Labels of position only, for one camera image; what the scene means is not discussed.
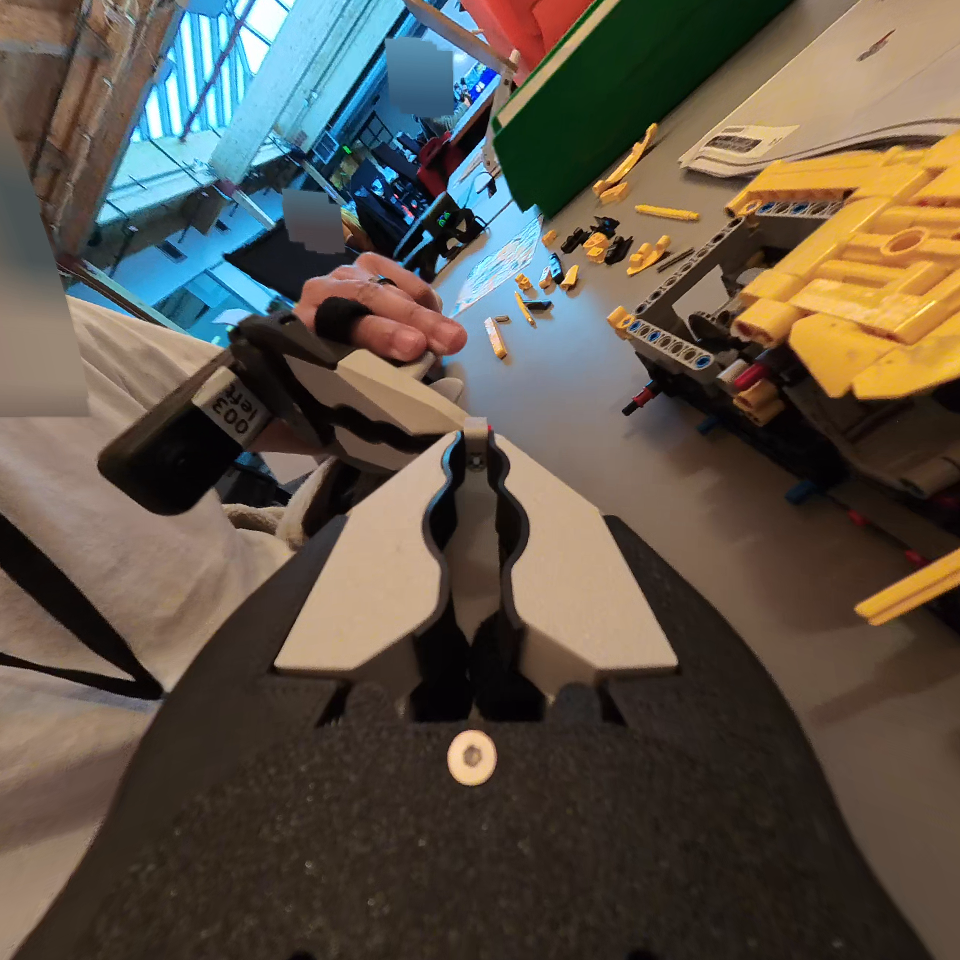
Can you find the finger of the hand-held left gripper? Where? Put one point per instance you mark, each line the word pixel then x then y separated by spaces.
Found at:
pixel 390 394
pixel 382 454

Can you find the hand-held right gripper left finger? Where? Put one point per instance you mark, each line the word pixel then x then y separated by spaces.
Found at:
pixel 360 600

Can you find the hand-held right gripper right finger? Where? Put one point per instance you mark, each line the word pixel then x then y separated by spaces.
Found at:
pixel 592 600

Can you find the small grey brick connector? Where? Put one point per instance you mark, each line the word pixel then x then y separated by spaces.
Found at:
pixel 476 442

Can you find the yellow black brick car model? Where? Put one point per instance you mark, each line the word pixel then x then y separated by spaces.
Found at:
pixel 862 285

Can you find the instruction booklet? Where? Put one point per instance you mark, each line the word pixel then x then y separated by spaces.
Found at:
pixel 840 90

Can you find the person's left hand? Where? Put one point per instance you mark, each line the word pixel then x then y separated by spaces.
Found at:
pixel 397 315

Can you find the yellow printed leaflet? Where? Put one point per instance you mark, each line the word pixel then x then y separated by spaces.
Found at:
pixel 499 266

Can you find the black device green lights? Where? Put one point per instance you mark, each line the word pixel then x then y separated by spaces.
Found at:
pixel 442 225

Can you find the red office chair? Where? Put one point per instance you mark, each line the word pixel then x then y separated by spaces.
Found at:
pixel 439 165

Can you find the yellow black brick pieces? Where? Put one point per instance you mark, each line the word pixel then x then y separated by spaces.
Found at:
pixel 600 244

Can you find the green storage bin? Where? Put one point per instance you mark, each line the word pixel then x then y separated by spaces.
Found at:
pixel 622 97

